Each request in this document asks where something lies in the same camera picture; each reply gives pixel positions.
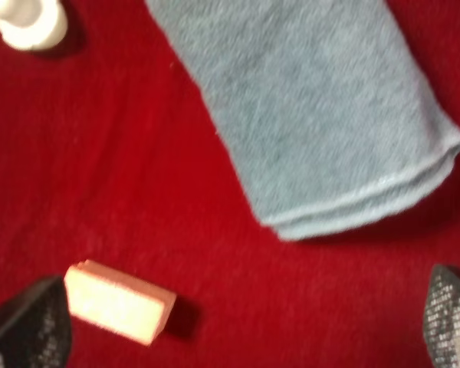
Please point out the pink wafer block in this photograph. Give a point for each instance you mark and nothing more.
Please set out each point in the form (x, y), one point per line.
(118, 302)

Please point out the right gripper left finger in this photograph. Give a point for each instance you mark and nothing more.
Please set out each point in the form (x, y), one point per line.
(35, 326)

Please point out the red velvet tablecloth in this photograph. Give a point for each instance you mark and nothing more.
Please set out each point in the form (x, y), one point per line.
(107, 153)

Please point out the grey towel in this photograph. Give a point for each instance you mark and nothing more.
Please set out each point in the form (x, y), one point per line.
(327, 118)

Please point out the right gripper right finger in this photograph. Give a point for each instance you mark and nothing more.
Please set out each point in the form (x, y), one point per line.
(441, 318)

